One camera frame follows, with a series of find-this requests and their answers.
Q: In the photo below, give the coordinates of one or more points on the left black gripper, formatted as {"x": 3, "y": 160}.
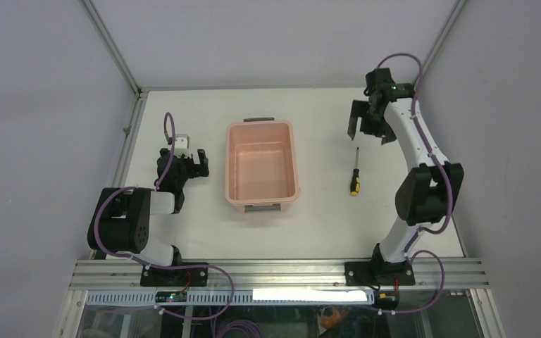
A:
{"x": 201, "y": 168}

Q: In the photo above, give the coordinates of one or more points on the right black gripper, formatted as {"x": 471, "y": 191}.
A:
{"x": 359, "y": 109}

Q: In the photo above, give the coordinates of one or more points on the black yellow screwdriver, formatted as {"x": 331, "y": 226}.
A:
{"x": 354, "y": 186}

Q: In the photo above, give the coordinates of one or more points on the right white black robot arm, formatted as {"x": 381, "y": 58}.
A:
{"x": 428, "y": 193}

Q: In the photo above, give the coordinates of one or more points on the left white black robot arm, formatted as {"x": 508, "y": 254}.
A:
{"x": 121, "y": 222}

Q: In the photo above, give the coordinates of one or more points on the pink plastic bin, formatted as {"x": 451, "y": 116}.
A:
{"x": 261, "y": 165}

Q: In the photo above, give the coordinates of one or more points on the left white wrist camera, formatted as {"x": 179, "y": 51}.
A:
{"x": 181, "y": 144}

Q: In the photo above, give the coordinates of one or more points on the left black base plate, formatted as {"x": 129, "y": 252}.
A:
{"x": 173, "y": 276}

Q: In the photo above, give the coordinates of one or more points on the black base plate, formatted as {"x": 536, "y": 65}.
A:
{"x": 173, "y": 276}
{"x": 366, "y": 273}

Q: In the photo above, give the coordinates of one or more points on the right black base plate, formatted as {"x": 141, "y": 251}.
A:
{"x": 366, "y": 273}

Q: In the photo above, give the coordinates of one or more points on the aluminium frame rail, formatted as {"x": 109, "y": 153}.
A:
{"x": 108, "y": 275}

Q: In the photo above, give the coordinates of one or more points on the white slotted cable duct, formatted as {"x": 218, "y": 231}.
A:
{"x": 255, "y": 297}

